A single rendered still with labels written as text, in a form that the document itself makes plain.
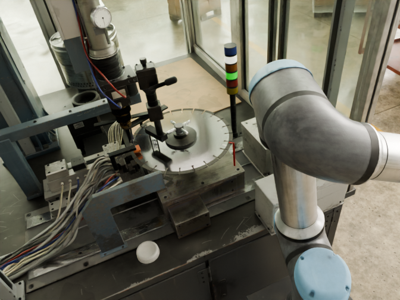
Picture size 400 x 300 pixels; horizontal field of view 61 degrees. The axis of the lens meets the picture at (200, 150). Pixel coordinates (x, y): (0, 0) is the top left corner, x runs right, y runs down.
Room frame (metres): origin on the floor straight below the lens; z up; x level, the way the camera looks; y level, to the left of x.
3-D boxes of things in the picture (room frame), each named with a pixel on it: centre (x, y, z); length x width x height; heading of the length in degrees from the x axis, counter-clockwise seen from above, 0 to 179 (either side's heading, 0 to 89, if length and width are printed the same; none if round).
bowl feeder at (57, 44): (1.60, 0.47, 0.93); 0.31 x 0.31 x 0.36
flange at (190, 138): (0.92, 0.06, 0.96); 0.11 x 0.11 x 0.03
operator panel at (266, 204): (0.71, -0.30, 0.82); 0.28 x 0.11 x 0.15; 108
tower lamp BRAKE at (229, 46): (1.14, -0.16, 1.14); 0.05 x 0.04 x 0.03; 18
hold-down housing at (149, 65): (0.87, 0.12, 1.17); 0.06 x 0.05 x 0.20; 99
